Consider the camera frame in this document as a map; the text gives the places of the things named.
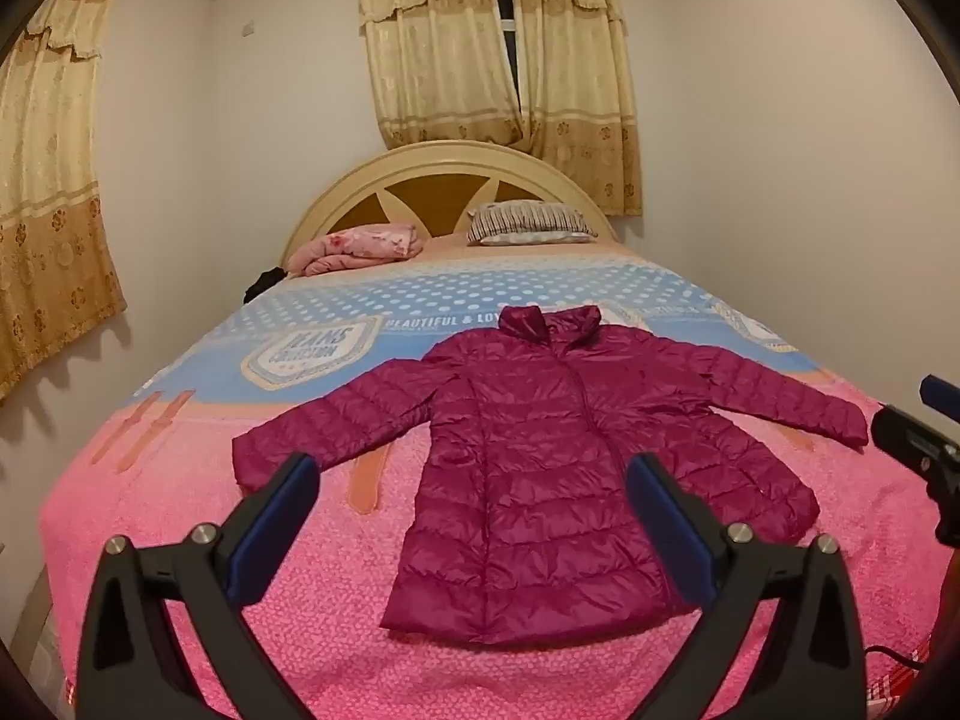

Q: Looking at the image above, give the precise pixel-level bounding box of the cream wooden bed headboard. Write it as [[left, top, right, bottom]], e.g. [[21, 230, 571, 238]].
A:
[[281, 140, 620, 275]]

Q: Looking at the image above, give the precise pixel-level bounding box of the magenta puffer jacket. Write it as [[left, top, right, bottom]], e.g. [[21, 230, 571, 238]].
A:
[[231, 305, 871, 647]]

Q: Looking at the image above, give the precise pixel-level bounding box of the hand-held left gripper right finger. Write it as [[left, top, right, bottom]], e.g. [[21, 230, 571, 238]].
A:
[[626, 452, 868, 720]]

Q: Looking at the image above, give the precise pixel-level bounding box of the black cable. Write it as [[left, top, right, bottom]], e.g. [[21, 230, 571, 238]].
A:
[[862, 646, 935, 673]]

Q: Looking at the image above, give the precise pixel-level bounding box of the striped pillow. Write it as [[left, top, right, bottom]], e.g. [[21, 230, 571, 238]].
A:
[[466, 199, 599, 247]]

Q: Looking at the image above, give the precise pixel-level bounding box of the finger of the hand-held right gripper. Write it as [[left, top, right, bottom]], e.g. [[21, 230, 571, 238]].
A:
[[870, 405, 960, 478], [920, 373, 960, 422]]

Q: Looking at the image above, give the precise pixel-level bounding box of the bed with pink-blue cover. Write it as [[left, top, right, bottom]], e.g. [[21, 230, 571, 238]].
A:
[[37, 236, 960, 720]]

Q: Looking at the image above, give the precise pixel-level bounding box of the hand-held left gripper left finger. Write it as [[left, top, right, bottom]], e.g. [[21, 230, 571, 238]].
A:
[[75, 452, 321, 720]]

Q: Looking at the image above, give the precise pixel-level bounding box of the dark window pane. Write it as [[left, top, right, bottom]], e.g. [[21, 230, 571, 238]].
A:
[[491, 0, 522, 91]]

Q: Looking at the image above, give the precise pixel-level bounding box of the red striped cloth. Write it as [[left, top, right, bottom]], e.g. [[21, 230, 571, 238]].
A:
[[862, 671, 929, 720]]

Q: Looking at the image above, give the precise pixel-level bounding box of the pink floral folded quilt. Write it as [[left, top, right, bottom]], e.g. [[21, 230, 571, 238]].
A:
[[289, 223, 425, 277]]

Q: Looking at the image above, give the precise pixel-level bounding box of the black bag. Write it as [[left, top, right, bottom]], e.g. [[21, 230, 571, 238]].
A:
[[244, 268, 290, 305]]

